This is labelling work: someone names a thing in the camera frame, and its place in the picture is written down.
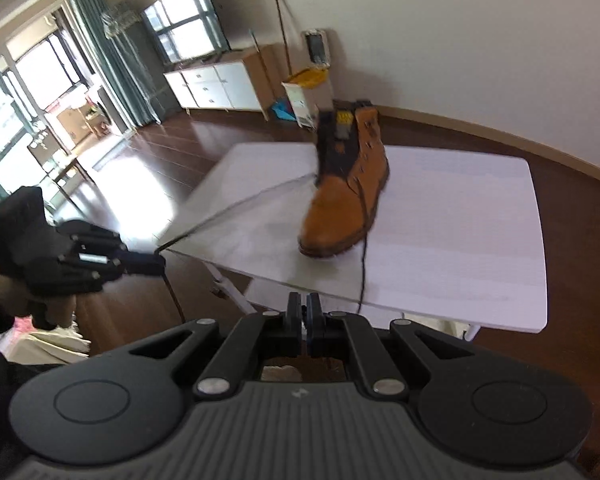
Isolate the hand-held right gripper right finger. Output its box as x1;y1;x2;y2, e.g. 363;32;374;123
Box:
305;292;481;399

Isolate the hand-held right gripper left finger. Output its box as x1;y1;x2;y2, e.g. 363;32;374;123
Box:
130;292;305;400

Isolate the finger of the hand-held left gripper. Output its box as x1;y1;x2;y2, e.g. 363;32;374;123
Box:
56;259;167;292
59;219;167;267

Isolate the black shoelace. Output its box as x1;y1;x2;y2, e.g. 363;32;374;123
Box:
154;157;377;324

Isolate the brown leather boot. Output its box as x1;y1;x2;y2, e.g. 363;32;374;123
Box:
298;99;391;260

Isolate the person's left hand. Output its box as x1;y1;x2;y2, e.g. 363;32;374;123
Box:
0;266;79;331

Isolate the wooden chair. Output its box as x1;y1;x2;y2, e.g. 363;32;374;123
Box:
26;134;91;197

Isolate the white cloth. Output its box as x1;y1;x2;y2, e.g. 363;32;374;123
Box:
0;314;92;364

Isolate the cardboard box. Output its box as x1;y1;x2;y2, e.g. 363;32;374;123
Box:
56;104;112;142

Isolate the balcony window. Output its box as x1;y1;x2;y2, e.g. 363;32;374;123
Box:
0;4;103;202

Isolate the green covered standing appliance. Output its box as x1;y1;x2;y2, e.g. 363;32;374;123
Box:
101;2;162;127

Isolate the green curtain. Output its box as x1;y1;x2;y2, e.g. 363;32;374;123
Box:
64;0;153;130

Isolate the white wooden television cabinet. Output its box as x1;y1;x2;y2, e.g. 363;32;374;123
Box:
163;43;287;122

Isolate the white bin with yellow lid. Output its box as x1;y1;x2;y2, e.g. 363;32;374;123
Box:
281;67;336;129

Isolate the thin metal pole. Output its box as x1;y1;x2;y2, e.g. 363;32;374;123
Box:
249;29;272;122

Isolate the flat screen television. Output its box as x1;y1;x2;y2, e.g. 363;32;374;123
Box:
142;0;231;65

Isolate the long wooden stick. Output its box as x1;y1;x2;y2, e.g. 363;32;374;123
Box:
272;0;297;82

